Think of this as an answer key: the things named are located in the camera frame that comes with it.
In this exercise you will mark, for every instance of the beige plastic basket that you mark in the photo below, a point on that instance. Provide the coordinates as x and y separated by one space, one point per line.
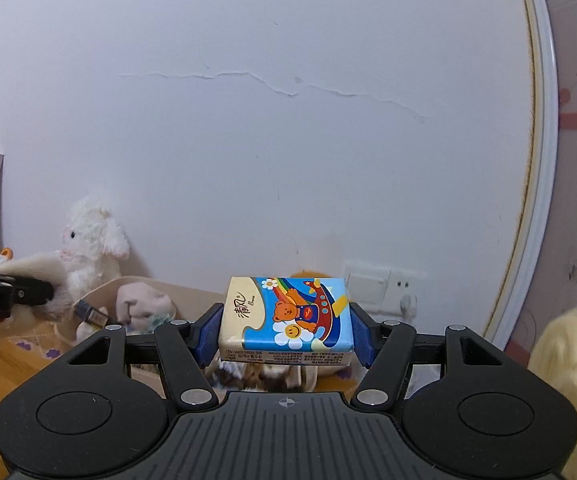
108 287

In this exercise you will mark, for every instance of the orange white hamster plush toy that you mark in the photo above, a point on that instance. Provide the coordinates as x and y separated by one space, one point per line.
308 274

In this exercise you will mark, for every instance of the cartoon bear tissue packet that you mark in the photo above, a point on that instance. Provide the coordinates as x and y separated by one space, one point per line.
288 320

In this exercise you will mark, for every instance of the small white plush toy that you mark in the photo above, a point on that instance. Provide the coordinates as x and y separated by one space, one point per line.
33 265

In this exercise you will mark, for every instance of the white wall switch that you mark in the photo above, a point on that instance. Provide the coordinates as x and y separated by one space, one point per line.
368 285

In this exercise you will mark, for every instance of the beige cloth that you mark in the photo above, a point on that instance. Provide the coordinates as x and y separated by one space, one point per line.
141 302

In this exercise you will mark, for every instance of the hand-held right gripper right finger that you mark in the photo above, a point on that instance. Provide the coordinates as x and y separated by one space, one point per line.
363 335

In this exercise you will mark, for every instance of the white lamb plush toy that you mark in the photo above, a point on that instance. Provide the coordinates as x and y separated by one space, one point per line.
91 245

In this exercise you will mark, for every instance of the white wall socket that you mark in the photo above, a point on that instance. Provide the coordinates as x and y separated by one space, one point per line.
411 280

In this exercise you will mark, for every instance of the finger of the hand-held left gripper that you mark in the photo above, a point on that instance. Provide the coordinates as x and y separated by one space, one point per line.
31 291

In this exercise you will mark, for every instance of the white door frame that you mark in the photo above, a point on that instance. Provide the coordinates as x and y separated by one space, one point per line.
538 160

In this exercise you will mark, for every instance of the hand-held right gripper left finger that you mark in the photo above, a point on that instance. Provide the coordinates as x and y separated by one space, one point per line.
211 334

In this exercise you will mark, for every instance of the black box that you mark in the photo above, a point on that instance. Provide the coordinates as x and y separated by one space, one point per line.
91 312

